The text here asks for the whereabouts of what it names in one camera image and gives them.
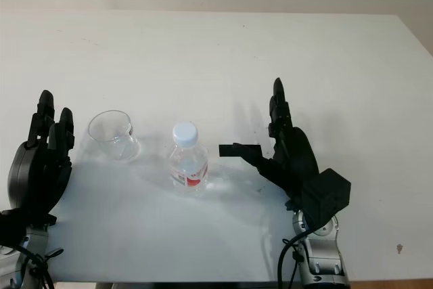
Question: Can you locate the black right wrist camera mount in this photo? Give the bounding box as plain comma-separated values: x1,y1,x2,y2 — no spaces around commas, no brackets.
297,168,352,233

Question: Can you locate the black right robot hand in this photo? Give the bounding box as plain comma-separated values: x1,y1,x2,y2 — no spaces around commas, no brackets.
232,77,321,211

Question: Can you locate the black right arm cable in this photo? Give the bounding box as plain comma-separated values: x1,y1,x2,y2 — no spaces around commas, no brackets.
277,231,307,289

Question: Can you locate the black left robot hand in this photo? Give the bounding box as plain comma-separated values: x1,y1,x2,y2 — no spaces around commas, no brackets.
7,89,75,227

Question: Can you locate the clear plastic cup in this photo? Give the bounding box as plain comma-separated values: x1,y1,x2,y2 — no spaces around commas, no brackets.
87,110,141,162

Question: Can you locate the clear water bottle white cap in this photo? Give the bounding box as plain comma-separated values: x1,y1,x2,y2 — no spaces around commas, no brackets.
168,121,210,196

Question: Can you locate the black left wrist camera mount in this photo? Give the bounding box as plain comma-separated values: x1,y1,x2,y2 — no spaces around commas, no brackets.
0,209,30,248

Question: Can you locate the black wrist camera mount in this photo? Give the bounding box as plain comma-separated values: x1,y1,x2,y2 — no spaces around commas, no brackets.
297,168,352,233
0,209,30,248

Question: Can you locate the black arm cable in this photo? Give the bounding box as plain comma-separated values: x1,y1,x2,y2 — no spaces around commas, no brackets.
15,247,65,289
277,231,307,289

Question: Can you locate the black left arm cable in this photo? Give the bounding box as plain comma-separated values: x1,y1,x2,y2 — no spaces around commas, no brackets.
15,247,65,289

